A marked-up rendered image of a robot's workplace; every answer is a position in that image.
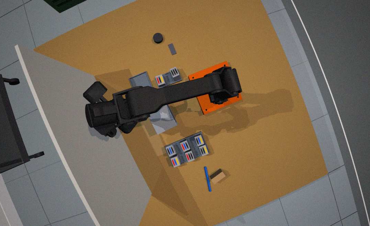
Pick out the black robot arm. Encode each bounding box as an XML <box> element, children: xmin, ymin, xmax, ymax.
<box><xmin>85</xmin><ymin>66</ymin><xmax>242</xmax><ymax>138</ymax></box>

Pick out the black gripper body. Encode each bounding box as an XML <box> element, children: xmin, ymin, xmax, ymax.
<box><xmin>83</xmin><ymin>81</ymin><xmax>137</xmax><ymax>134</ymax></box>

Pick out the dark grey cylinder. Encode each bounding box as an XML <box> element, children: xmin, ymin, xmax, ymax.
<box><xmin>153</xmin><ymin>33</ymin><xmax>163</xmax><ymax>43</ymax></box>

